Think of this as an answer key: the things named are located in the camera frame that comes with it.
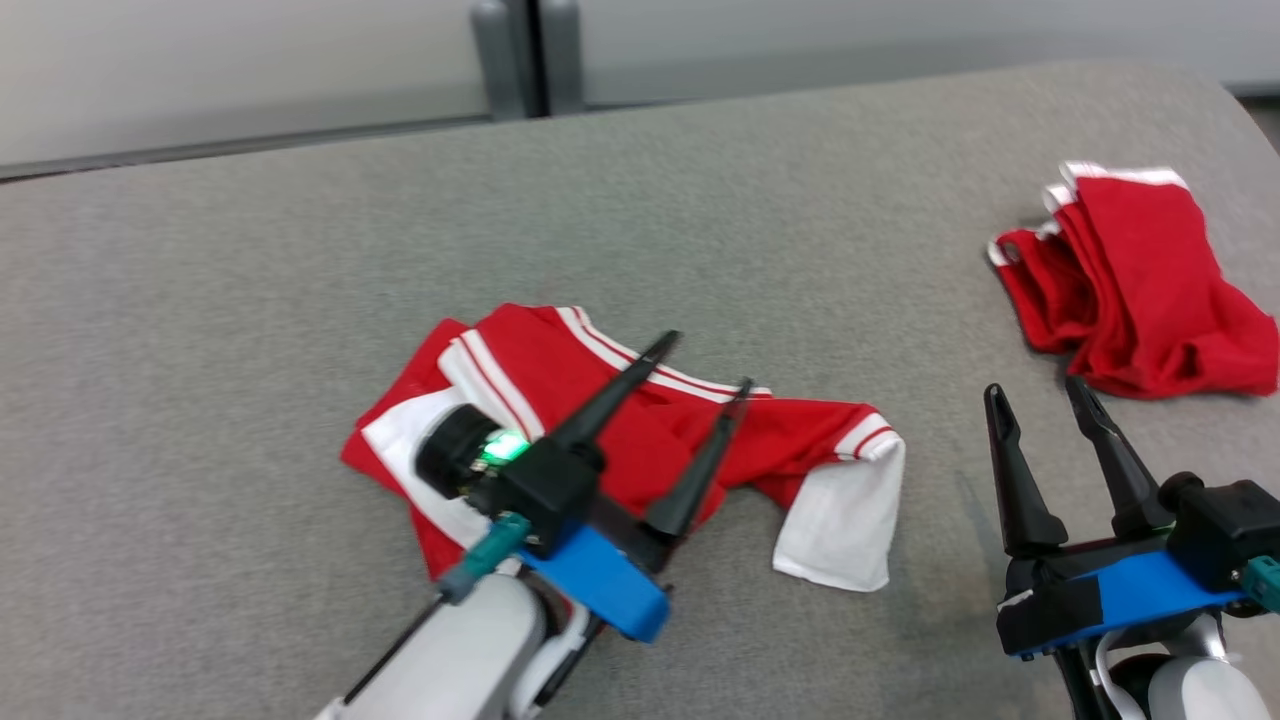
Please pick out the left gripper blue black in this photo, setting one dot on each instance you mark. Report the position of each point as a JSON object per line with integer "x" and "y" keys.
{"x": 610, "y": 585}

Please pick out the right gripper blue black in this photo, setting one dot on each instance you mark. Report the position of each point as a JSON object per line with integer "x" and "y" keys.
{"x": 1130, "y": 595}

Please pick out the red shirt with white sleeves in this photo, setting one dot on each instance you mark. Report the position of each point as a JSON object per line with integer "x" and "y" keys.
{"x": 530, "y": 345}

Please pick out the red shorts with white stripe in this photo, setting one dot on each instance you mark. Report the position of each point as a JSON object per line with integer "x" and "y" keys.
{"x": 1150, "y": 280}

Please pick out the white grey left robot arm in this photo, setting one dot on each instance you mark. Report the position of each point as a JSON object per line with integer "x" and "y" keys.
{"x": 450, "y": 660}

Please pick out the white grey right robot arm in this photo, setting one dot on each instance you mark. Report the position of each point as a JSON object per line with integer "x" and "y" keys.
{"x": 1190, "y": 695}

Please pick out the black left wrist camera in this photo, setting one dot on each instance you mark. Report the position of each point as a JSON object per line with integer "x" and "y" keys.
{"x": 550, "y": 490}

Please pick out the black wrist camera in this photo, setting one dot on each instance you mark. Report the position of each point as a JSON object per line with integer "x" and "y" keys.
{"x": 1230, "y": 530}
{"x": 550, "y": 490}

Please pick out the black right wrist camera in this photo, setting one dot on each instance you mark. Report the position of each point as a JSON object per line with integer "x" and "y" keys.
{"x": 1230, "y": 530}

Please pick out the grey aluminium partition post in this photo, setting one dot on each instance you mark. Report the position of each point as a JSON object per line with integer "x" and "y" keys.
{"x": 500, "y": 60}

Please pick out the dark wall base strip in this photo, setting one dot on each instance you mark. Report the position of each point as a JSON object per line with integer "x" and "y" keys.
{"x": 200, "y": 148}

